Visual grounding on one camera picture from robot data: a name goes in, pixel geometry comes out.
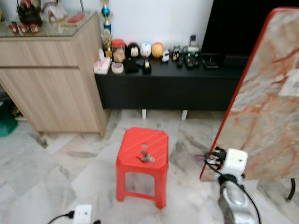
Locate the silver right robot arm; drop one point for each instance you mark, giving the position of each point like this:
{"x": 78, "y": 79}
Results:
{"x": 236, "y": 203}

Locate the bunch of metal keys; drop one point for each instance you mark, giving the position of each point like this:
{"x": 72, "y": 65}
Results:
{"x": 146, "y": 157}

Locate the marble red rimmed folding table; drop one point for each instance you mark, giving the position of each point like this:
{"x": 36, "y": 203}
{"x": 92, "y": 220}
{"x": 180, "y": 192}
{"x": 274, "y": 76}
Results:
{"x": 266, "y": 98}

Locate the red plastic stool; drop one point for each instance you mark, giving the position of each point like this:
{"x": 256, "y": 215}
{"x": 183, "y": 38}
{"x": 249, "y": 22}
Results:
{"x": 142, "y": 140}

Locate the black low console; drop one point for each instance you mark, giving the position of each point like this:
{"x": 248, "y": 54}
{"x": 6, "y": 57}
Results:
{"x": 173, "y": 88}

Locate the black table leg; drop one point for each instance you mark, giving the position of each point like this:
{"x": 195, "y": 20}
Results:
{"x": 292, "y": 190}

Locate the black tray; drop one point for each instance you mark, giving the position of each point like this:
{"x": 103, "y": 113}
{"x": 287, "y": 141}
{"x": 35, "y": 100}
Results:
{"x": 210, "y": 63}

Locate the small panda figurine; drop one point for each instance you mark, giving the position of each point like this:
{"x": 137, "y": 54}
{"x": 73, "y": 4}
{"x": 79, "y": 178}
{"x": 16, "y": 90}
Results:
{"x": 165, "y": 56}

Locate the black tape dispenser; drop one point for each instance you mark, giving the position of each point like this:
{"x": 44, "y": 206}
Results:
{"x": 147, "y": 66}

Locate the orange round doll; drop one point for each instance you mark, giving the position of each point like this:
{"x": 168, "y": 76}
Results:
{"x": 157, "y": 50}

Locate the small black box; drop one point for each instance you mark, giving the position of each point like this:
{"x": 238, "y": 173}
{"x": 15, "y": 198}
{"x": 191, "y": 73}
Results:
{"x": 131, "y": 66}

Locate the white blue round doll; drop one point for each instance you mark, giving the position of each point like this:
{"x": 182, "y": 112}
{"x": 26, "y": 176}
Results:
{"x": 145, "y": 49}

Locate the black television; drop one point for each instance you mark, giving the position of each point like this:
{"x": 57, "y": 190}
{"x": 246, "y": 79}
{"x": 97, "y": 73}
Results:
{"x": 233, "y": 28}

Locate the roll of tape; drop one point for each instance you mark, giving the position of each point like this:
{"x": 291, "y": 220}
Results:
{"x": 117, "y": 68}

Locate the black haired round doll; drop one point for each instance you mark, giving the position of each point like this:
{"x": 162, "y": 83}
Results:
{"x": 133, "y": 50}

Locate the red lidded snack jar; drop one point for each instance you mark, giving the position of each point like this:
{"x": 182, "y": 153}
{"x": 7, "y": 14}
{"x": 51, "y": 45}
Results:
{"x": 118, "y": 51}

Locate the pink white tissue pack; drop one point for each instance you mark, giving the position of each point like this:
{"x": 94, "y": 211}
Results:
{"x": 102, "y": 64}

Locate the blue gold trophy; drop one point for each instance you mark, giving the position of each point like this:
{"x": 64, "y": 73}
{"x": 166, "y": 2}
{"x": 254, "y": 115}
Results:
{"x": 106, "y": 11}

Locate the light wooden cabinet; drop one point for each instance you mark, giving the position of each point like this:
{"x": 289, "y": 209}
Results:
{"x": 46, "y": 88}

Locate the red booklet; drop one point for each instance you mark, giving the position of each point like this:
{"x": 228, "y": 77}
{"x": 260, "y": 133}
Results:
{"x": 75, "y": 19}

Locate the green shopping bag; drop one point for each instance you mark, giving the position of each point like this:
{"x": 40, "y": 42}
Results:
{"x": 5, "y": 121}

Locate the white ceramic figurine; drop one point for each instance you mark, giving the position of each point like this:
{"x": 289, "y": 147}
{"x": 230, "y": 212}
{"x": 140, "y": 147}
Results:
{"x": 53, "y": 11}

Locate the small red teacup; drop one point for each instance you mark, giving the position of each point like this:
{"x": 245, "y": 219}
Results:
{"x": 24, "y": 29}
{"x": 34, "y": 29}
{"x": 14, "y": 28}

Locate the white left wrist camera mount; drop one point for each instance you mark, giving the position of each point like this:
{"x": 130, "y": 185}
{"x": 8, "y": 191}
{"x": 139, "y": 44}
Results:
{"x": 83, "y": 214}

